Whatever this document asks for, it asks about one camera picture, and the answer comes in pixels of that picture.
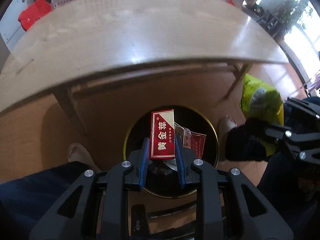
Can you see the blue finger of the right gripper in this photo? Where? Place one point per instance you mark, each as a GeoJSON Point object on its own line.
{"type": "Point", "coordinates": [247, 142]}

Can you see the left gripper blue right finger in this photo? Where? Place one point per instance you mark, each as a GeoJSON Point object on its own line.
{"type": "Point", "coordinates": [228, 205]}

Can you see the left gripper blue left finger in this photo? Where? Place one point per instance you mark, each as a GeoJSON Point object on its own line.
{"type": "Point", "coordinates": [95, 205]}

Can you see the yellow green snack bag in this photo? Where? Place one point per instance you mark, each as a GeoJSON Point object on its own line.
{"type": "Point", "coordinates": [261, 100]}

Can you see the red cigarette box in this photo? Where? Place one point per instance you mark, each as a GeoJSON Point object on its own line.
{"type": "Point", "coordinates": [164, 129]}

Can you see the black round trash bin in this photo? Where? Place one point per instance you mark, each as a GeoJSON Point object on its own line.
{"type": "Point", "coordinates": [172, 178]}

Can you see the right beige slipper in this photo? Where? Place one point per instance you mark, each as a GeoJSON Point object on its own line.
{"type": "Point", "coordinates": [225, 125]}

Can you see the beige slipper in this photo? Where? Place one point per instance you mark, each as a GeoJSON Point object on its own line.
{"type": "Point", "coordinates": [225, 125]}
{"type": "Point", "coordinates": [77, 152]}

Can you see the black chair under person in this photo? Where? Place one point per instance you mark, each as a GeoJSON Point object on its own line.
{"type": "Point", "coordinates": [153, 203]}

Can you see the person's right leg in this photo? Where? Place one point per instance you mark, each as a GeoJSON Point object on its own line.
{"type": "Point", "coordinates": [292, 187]}

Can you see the person's leg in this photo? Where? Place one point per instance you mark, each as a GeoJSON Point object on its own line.
{"type": "Point", "coordinates": [292, 187]}
{"type": "Point", "coordinates": [24, 201]}

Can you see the left beige slipper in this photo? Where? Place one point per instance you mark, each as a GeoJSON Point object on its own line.
{"type": "Point", "coordinates": [77, 152]}

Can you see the person's left leg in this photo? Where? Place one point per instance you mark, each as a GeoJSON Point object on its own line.
{"type": "Point", "coordinates": [24, 201]}

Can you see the black wooden chair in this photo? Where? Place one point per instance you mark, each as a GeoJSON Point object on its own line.
{"type": "Point", "coordinates": [270, 23]}

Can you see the green potted plant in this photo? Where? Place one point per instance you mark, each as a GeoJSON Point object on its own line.
{"type": "Point", "coordinates": [289, 13]}

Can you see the red bag on floor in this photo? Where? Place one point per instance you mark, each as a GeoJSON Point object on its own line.
{"type": "Point", "coordinates": [231, 2]}

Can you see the white cabinet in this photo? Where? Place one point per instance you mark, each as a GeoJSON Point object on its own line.
{"type": "Point", "coordinates": [11, 29]}

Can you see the red pig plastic chair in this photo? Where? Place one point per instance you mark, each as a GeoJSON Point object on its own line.
{"type": "Point", "coordinates": [33, 13]}

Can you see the wooden table frame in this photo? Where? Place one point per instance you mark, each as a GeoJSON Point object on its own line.
{"type": "Point", "coordinates": [85, 40]}

